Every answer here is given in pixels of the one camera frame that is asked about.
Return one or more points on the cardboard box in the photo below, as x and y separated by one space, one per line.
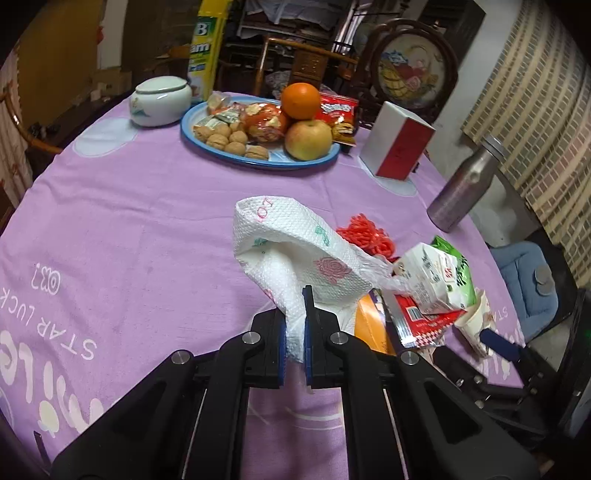
111 78

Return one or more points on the wooden armchair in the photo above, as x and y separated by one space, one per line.
18 131

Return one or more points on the orange fruit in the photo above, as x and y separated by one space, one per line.
300 100

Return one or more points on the blue plate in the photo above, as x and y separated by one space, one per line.
277 160

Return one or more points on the red chip packet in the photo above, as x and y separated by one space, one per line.
339 110

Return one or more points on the small wrapped candy packet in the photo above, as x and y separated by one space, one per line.
218 102

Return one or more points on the purple tablecloth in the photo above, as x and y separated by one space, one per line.
138 207

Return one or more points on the blue cushioned stool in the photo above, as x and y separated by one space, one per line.
521 286

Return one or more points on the orange packet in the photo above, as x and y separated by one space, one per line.
369 323

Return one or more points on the silver metal bottle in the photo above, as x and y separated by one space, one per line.
461 184

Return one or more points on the yellow green carton box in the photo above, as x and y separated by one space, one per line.
205 46

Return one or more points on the yellow red apple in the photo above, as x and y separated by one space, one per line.
307 138

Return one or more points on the round framed decorative screen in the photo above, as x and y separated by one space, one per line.
408 74

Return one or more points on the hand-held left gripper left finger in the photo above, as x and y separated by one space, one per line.
281 350

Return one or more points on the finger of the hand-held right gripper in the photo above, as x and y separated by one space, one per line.
466 376
501 346

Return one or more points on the white ceramic lidded jar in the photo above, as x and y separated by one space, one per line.
159 101

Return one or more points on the red snack wrapper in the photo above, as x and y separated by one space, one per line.
420 325

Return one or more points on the green white milk carton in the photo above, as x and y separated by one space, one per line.
429 279

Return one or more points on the pile of walnuts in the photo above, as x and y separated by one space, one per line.
231 139

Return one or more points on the white paper cup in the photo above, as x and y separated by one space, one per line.
475 323

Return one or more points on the wooden chair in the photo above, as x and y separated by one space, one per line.
307 57

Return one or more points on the red white box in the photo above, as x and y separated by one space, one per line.
397 143

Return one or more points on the orange wrapped snack bag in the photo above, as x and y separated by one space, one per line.
263 122

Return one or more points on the green white candy packet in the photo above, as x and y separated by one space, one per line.
224 116

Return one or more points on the white printed paper towel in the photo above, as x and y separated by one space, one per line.
286 249

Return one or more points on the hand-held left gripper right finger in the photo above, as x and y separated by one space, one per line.
308 350

